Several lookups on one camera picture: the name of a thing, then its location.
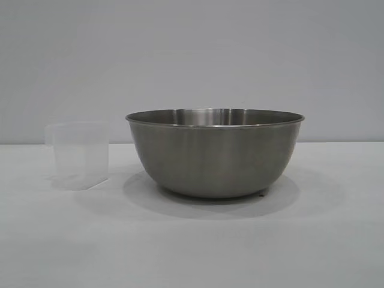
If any translucent plastic measuring cup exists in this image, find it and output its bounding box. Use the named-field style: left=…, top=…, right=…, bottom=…
left=44, top=121, right=109, bottom=191

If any stainless steel bowl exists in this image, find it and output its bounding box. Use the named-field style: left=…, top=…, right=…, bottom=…
left=125, top=107, right=307, bottom=199

